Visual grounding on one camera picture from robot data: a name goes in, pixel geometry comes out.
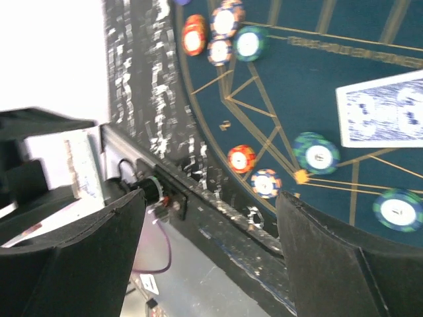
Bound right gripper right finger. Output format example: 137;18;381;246
276;191;422;316

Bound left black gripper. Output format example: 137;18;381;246
1;108;96;218

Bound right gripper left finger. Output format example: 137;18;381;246
1;190;146;316

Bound blue white chip stack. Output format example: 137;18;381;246
250;169;282;199

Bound green poker chip stack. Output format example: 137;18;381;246
293;132;340;175

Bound red yellow chip stack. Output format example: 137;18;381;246
227;145;256;174

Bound blue card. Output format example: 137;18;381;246
336;70;422;148

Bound red yellow chips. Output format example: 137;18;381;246
182;14;208;56

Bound purple small blind button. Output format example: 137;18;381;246
174;0;191;6

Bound blue white chips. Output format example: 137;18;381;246
210;0;246;38

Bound round blue poker mat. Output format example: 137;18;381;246
179;1;422;246

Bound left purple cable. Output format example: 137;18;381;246
132;214;173;275

